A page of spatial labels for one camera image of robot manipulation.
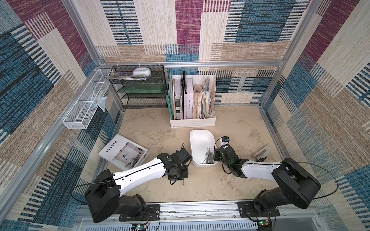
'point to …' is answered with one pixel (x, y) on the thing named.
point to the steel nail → (209, 157)
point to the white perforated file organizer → (194, 102)
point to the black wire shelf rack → (141, 86)
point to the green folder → (169, 96)
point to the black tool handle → (259, 156)
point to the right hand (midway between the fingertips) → (214, 148)
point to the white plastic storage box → (203, 145)
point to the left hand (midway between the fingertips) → (186, 176)
